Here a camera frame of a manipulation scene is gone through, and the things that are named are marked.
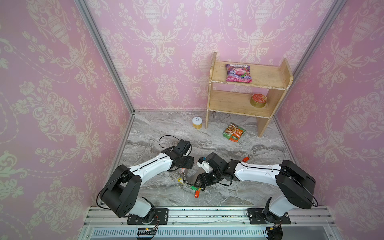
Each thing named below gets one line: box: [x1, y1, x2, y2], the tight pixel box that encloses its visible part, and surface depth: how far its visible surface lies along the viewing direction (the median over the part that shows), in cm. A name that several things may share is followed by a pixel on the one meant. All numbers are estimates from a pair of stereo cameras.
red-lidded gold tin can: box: [250, 93, 268, 108], surface depth 96 cm
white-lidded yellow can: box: [192, 116, 203, 130], surface depth 110 cm
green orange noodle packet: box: [222, 122, 246, 143], surface depth 108 cm
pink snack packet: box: [225, 64, 253, 84], surface depth 76 cm
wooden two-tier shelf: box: [205, 52, 294, 137], surface depth 86 cm
